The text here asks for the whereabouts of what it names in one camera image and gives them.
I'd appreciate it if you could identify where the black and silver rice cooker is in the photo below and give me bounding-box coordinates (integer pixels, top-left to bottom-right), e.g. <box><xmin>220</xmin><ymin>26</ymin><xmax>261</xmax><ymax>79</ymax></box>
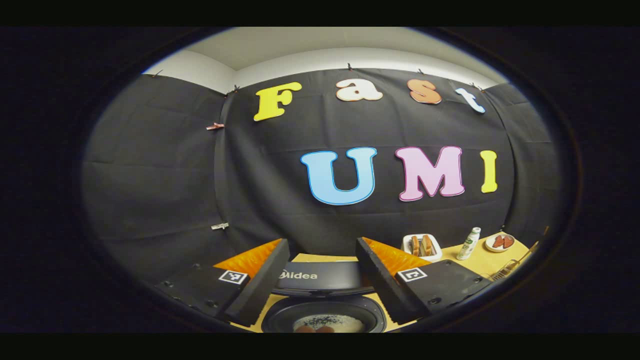
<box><xmin>261</xmin><ymin>260</ymin><xmax>388</xmax><ymax>334</ymax></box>

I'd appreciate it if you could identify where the white toaster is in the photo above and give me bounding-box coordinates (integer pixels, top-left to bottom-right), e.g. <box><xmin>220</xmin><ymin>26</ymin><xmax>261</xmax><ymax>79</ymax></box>
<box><xmin>401</xmin><ymin>233</ymin><xmax>443</xmax><ymax>263</ymax></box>

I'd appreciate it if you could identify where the white round plate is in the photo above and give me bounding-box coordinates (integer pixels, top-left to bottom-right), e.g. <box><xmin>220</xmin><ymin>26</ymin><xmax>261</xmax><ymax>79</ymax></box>
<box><xmin>485</xmin><ymin>233</ymin><xmax>516</xmax><ymax>253</ymax></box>

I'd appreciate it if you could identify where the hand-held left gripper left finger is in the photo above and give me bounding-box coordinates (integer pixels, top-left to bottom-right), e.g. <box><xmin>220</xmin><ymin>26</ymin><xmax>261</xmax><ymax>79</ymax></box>
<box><xmin>152</xmin><ymin>238</ymin><xmax>292</xmax><ymax>328</ymax></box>

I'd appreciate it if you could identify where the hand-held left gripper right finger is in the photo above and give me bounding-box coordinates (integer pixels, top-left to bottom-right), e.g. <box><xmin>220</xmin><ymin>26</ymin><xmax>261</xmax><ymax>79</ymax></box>
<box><xmin>355</xmin><ymin>237</ymin><xmax>493</xmax><ymax>325</ymax></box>

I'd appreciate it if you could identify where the white milk bottle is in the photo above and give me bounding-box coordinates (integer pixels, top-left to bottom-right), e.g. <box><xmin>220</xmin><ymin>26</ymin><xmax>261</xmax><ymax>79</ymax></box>
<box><xmin>456</xmin><ymin>227</ymin><xmax>482</xmax><ymax>261</ymax></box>

